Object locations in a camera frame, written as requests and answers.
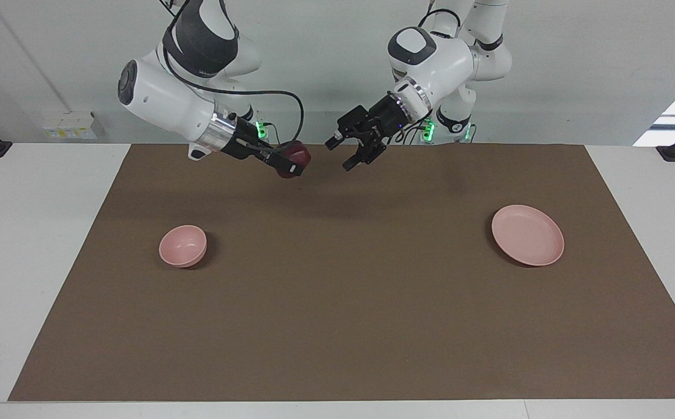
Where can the dark red apple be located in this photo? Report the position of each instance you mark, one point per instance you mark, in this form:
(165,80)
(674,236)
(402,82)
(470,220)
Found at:
(299,154)

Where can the white wall socket box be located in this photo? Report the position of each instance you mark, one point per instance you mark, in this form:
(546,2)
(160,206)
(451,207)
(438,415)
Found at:
(73,125)

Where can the brown table mat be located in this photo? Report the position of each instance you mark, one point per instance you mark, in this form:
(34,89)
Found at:
(337,302)

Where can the pink plate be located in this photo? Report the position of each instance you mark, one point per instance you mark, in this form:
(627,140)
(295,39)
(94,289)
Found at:
(526,235)

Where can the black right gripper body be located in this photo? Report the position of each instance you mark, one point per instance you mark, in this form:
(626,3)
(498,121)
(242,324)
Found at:
(244,145)

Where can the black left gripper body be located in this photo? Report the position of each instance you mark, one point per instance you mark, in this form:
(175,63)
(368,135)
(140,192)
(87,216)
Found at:
(375,122)

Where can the pink bowl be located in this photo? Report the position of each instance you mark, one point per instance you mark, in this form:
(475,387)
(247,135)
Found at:
(181,244)

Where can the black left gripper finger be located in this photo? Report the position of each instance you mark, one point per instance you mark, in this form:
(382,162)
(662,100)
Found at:
(369,152)
(338,139)

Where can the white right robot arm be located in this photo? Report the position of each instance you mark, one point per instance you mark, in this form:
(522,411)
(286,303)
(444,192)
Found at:
(163,96)

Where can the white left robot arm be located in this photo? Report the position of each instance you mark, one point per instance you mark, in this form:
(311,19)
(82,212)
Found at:
(442,58)

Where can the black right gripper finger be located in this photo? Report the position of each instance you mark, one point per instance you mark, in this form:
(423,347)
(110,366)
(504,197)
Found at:
(273,148)
(291,167)

